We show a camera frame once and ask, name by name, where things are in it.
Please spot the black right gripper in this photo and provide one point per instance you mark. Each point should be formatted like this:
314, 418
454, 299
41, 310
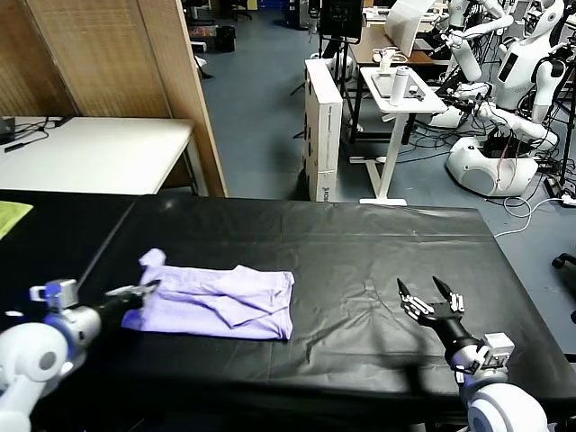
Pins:
445, 319

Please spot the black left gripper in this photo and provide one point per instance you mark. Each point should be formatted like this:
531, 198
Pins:
121, 303

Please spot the light purple t-shirt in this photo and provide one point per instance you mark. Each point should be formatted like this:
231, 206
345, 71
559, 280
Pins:
216, 306

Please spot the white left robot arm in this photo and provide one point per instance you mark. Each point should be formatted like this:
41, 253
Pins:
31, 360

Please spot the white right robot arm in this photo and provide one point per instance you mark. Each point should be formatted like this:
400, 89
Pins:
495, 405

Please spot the white robot with raised arm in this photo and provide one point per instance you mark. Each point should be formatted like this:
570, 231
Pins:
465, 58

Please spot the matte black table cover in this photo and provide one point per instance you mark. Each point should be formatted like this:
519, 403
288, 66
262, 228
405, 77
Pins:
54, 252

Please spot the glossy black table cover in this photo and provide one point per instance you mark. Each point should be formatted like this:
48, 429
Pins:
337, 252

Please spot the black chair caster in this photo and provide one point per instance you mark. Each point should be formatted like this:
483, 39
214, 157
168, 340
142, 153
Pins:
564, 263

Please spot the white rectangular table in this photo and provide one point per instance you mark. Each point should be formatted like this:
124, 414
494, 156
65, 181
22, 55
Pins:
99, 153

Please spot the green cloth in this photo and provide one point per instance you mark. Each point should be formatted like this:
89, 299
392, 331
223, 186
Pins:
11, 218

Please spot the black power strip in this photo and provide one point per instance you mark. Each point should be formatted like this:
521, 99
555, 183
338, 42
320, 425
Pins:
552, 183

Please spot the black bar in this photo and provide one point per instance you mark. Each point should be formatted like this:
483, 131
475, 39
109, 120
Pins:
20, 146

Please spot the white adjustable side table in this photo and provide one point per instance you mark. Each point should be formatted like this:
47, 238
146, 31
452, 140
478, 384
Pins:
427, 105

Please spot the tall white cardboard box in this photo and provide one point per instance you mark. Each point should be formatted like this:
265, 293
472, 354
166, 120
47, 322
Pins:
324, 135

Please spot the small black device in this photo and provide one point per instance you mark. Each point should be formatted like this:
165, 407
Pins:
416, 92

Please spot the black box device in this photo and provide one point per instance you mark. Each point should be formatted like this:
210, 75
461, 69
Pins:
6, 128

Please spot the white bottle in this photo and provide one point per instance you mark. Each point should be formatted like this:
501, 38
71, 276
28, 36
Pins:
398, 87

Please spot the gray tablet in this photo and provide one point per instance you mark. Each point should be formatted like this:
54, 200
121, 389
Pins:
381, 85

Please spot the wooden folding screen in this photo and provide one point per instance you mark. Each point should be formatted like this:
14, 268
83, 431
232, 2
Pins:
112, 54

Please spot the white humanoid robot with base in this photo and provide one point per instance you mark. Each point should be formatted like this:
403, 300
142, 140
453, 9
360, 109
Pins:
517, 76

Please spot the small white stand device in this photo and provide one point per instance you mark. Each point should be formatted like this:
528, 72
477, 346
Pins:
384, 63

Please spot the black bin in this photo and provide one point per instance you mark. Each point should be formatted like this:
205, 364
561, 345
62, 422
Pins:
225, 39

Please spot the brown desk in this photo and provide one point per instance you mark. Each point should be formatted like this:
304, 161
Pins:
365, 45

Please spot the white curved panel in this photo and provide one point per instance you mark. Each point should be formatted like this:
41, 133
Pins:
400, 27

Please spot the black screen on stand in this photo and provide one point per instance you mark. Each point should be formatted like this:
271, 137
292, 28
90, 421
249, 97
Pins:
339, 18

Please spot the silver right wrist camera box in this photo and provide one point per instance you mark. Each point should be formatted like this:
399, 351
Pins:
499, 348

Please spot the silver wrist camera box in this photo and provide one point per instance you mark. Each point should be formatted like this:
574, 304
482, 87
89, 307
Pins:
499, 348
63, 292

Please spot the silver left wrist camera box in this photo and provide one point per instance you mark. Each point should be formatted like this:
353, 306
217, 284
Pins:
63, 292

